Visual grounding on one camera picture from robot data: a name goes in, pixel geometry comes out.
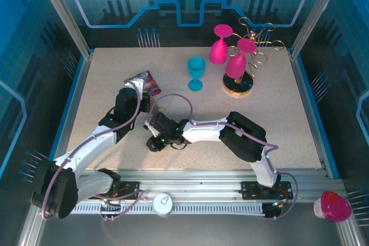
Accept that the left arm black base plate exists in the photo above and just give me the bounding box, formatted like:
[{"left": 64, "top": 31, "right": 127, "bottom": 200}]
[{"left": 88, "top": 181, "right": 141, "bottom": 200}]

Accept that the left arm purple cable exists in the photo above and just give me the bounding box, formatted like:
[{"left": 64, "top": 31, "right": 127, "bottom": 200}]
[{"left": 42, "top": 78, "right": 144, "bottom": 222}]

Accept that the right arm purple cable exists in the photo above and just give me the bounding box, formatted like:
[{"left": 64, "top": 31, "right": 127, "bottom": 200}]
[{"left": 146, "top": 93, "right": 298, "bottom": 221}]

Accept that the slotted white cable duct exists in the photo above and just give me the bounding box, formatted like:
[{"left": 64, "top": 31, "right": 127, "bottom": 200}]
[{"left": 70, "top": 202, "right": 266, "bottom": 215}]

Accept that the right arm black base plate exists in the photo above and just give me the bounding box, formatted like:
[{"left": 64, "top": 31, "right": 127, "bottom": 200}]
[{"left": 240, "top": 181, "right": 294, "bottom": 200}]

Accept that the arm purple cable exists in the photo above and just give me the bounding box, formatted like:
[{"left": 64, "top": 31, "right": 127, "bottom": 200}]
[
  {"left": 42, "top": 78, "right": 144, "bottom": 222},
  {"left": 146, "top": 93, "right": 298, "bottom": 221}
]

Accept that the aluminium side rail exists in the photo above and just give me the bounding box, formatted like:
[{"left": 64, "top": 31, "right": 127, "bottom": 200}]
[
  {"left": 37, "top": 51, "right": 96, "bottom": 182},
  {"left": 289, "top": 51, "right": 335, "bottom": 179}
]

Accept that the blue plastic goblet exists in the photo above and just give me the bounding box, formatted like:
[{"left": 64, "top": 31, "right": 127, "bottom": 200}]
[{"left": 186, "top": 57, "right": 207, "bottom": 92}]

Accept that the gold wire glass rack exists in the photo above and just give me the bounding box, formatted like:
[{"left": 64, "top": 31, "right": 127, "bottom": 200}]
[{"left": 222, "top": 17, "right": 286, "bottom": 99}]

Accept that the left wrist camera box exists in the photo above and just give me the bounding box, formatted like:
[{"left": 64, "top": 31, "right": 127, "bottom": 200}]
[{"left": 126, "top": 74, "right": 145, "bottom": 93}]

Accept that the aluminium frame post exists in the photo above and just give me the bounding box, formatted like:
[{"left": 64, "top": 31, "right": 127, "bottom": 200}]
[
  {"left": 289, "top": 0, "right": 351, "bottom": 59},
  {"left": 31, "top": 0, "right": 95, "bottom": 58}
]

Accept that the purple candy packet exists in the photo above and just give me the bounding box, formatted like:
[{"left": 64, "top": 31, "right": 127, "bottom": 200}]
[{"left": 143, "top": 70, "right": 162, "bottom": 97}]

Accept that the pink plastic goblet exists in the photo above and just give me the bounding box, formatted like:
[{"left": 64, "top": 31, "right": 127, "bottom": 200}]
[
  {"left": 224, "top": 38, "right": 257, "bottom": 80},
  {"left": 209, "top": 24, "right": 234, "bottom": 65}
]

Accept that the white can with pull tab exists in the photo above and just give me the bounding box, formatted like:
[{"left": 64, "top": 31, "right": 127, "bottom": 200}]
[{"left": 152, "top": 193, "right": 174, "bottom": 217}]

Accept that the white cup with pink lid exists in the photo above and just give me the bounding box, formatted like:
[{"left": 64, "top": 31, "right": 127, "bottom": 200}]
[{"left": 313, "top": 190, "right": 352, "bottom": 223}]

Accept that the aluminium table rail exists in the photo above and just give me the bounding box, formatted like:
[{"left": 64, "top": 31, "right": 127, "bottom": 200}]
[{"left": 77, "top": 169, "right": 344, "bottom": 203}]

